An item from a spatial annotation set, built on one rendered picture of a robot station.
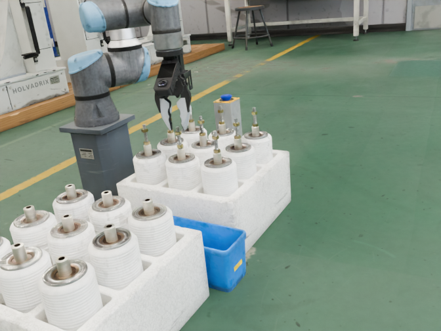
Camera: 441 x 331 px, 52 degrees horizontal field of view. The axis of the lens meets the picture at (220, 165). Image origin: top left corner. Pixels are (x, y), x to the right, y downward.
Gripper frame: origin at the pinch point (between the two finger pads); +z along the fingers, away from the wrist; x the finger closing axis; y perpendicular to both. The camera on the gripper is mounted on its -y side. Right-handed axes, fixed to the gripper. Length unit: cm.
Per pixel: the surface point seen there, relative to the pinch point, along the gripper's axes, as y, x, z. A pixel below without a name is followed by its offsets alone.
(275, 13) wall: 520, 42, 5
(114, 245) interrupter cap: -44.8, -2.0, 9.4
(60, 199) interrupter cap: -27.1, 21.0, 9.4
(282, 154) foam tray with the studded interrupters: 22.2, -25.4, 16.8
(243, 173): 4.6, -16.5, 15.6
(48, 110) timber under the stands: 146, 148, 32
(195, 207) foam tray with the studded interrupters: -9.0, -5.9, 20.0
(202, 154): 7.3, -4.0, 11.1
